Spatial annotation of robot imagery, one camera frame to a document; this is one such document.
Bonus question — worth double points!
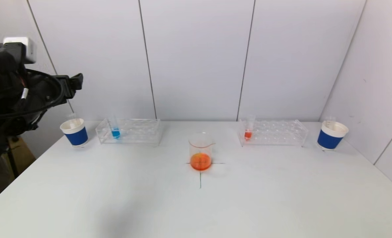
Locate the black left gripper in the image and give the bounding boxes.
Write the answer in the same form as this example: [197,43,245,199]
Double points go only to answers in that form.
[28,73,83,107]

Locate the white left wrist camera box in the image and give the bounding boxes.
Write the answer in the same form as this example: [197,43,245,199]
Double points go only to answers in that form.
[0,36,37,64]

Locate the blue pigment test tube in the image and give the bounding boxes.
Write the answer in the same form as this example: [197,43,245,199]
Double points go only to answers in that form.
[109,114,121,139]

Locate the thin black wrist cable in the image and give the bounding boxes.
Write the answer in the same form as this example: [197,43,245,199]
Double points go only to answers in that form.
[0,69,65,120]

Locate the clear acrylic test tube rack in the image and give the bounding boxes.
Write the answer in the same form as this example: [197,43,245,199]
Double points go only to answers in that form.
[96,119,164,145]
[238,119,309,147]

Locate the blue white paper cup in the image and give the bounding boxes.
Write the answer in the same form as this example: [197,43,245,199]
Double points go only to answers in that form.
[317,121,349,151]
[60,118,89,147]

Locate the clear glass beaker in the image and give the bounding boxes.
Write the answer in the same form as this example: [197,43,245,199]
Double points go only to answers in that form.
[188,132,215,171]

